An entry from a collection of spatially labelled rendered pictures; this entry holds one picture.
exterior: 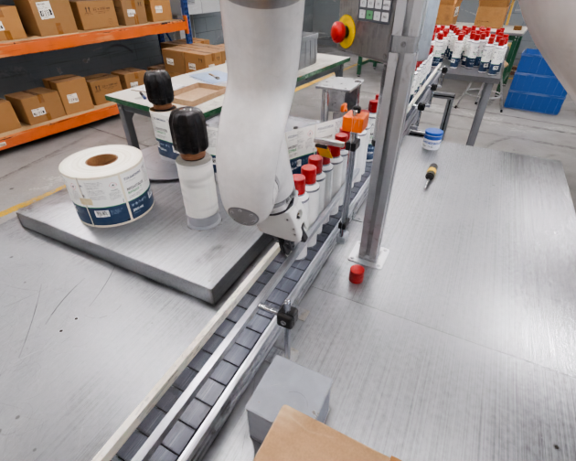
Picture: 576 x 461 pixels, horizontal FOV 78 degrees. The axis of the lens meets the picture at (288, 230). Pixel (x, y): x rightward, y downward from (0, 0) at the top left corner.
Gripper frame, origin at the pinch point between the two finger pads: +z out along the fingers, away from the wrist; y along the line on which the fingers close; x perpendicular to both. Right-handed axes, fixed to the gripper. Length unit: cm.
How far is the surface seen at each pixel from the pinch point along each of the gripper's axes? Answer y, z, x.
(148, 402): 3.0, -10.7, 37.7
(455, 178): -30, 35, -64
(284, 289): -2.9, 3.6, 8.6
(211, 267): 15.0, 3.2, 9.8
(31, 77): 420, 115, -169
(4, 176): 309, 117, -44
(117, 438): 3.1, -12.6, 43.0
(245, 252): 11.0, 6.1, 2.3
